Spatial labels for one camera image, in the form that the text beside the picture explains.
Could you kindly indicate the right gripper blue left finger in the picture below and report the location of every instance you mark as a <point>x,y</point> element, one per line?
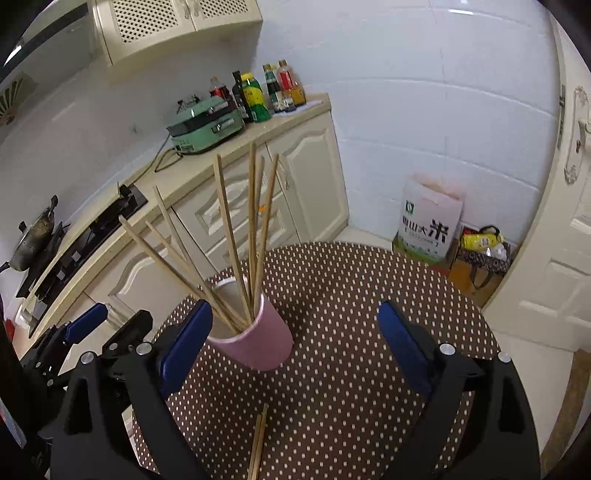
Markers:
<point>179,345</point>

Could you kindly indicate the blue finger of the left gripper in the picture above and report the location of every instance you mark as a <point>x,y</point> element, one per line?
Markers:
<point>84,325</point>
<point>129,336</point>

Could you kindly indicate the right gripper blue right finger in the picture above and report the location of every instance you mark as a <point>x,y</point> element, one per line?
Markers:
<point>411,344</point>

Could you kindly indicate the pink paper cup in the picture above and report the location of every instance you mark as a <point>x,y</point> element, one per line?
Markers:
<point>263,346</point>

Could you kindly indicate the wooden chopstick short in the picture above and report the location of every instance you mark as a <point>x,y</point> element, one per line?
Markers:
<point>184,267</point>

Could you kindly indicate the wooden chopstick tall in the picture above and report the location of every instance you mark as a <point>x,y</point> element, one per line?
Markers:
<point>259,451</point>

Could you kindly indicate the cream kitchen base cabinets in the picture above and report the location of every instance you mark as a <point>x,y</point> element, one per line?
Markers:
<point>300,151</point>

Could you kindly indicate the brown polka dot tablecloth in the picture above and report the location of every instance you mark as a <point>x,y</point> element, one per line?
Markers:
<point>339,407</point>

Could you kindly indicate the black gas stove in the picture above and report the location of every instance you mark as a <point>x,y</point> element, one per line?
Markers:
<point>126,203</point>

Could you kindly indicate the dark wok pan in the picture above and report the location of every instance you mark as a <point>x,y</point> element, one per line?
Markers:
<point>34,239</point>

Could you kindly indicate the patterned shopping bag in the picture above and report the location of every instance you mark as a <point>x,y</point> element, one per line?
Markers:
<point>478,274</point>

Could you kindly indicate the yellow plastic package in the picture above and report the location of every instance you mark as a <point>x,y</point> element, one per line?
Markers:
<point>481,241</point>

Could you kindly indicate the white rice bag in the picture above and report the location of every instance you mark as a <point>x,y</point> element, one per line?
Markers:
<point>430,215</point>

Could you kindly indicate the green electric grill appliance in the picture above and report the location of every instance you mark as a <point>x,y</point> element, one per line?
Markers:
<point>200,126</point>

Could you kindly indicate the red cap soda bottle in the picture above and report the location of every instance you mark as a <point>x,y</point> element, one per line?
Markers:
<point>220,90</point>

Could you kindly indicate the green yellow bottle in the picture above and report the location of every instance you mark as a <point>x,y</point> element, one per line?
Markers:
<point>254,97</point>

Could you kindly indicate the dark oil bottle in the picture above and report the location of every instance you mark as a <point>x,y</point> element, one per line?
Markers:
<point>240,99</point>

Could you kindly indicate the range hood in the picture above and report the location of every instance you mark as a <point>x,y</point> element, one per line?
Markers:
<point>60,41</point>

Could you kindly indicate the dark sauce bottle green cap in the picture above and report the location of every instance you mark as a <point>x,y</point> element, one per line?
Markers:
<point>273,88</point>

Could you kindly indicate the red label sauce bottle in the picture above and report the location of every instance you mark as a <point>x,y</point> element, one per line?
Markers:
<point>290,83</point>

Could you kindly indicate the ornate door handle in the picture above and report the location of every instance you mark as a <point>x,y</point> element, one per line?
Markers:
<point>580,136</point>

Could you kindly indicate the cream upper wall cabinet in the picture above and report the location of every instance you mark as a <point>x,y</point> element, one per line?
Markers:
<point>136,34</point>

